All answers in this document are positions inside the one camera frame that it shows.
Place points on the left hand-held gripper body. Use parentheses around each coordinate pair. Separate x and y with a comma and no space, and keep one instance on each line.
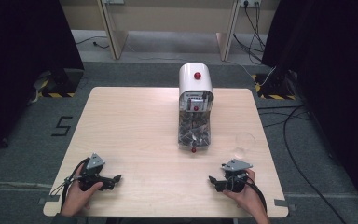
(93,174)

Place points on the white wall power socket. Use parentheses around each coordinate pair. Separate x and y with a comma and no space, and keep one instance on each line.
(250,2)

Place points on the person's right hand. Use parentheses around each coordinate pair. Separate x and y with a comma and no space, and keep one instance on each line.
(250,199)

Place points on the white dispenser with red knobs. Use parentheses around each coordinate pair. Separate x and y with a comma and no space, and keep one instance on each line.
(195,90)

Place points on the beige wooden desk frame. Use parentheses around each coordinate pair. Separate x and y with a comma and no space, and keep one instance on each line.
(112,34)

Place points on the person's left hand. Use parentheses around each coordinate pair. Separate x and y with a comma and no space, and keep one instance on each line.
(76,199)

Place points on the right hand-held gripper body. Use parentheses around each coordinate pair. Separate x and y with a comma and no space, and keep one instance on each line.
(236,180)

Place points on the black stand with striped base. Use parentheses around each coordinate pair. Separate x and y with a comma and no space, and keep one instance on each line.
(276,87)
(60,84)

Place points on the clear glass cup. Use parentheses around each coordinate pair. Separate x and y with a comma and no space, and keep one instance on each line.
(245,141)

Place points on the dark curtain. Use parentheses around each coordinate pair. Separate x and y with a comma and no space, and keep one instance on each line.
(332,77)
(18,62)

